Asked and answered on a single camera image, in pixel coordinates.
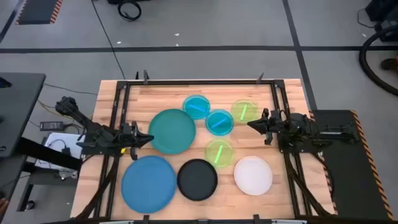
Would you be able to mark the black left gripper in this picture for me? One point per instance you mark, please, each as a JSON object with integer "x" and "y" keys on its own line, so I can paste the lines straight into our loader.
{"x": 129, "y": 138}

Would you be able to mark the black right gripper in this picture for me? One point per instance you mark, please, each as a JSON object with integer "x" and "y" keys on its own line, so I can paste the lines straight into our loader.
{"x": 273, "y": 124}

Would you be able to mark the large teal plastic plate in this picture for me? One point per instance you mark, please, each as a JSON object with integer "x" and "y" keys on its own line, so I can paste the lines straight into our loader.
{"x": 172, "y": 132}

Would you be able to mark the white plastic plate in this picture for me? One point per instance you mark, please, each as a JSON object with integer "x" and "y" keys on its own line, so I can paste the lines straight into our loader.
{"x": 253, "y": 175}

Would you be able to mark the small clear blue plate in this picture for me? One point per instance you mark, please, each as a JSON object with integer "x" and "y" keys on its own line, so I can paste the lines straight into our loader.
{"x": 196, "y": 102}
{"x": 219, "y": 129}

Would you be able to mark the black plastic plate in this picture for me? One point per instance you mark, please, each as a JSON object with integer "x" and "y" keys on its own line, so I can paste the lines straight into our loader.
{"x": 197, "y": 180}

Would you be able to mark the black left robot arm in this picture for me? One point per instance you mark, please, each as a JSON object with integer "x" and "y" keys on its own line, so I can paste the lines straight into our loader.
{"x": 84, "y": 119}

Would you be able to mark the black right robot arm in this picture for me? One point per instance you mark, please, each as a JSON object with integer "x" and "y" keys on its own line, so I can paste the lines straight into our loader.
{"x": 298, "y": 124}

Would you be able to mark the small clear green plate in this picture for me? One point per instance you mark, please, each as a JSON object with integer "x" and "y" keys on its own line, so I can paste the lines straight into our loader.
{"x": 227, "y": 154}
{"x": 252, "y": 112}

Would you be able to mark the large blue plastic plate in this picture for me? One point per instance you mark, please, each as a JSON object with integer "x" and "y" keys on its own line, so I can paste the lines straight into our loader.
{"x": 148, "y": 185}

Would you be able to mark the white box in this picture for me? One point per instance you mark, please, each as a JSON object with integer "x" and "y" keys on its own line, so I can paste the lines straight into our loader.
{"x": 54, "y": 138}

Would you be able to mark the black power adapter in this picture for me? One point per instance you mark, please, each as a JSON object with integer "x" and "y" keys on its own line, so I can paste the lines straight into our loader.
{"x": 51, "y": 125}

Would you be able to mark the black hazard-striped floor mat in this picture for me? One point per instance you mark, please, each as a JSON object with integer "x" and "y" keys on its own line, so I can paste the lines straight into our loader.
{"x": 37, "y": 11}
{"x": 351, "y": 174}

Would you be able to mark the black desk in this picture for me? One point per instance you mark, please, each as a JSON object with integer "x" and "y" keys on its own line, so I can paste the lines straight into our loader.
{"x": 18, "y": 105}

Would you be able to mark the black caster wheel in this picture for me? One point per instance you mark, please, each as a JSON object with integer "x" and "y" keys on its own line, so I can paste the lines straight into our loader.
{"x": 30, "y": 205}

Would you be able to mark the person's shoe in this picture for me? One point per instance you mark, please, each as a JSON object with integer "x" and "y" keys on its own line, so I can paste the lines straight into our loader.
{"x": 388, "y": 64}

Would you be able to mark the black handheld device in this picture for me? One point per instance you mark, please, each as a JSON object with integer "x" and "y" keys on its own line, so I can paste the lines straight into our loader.
{"x": 4, "y": 82}

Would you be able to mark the person's hand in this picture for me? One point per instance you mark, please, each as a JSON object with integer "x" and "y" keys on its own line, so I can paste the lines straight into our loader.
{"x": 2, "y": 207}

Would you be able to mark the black equipment case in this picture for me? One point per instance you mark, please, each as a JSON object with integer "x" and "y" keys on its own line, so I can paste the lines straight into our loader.
{"x": 385, "y": 9}

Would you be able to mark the black metal table frame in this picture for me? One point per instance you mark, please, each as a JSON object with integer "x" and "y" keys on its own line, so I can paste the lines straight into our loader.
{"x": 202, "y": 82}

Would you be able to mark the black stand frame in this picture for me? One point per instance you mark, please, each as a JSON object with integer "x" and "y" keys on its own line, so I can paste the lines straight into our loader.
{"x": 46, "y": 152}

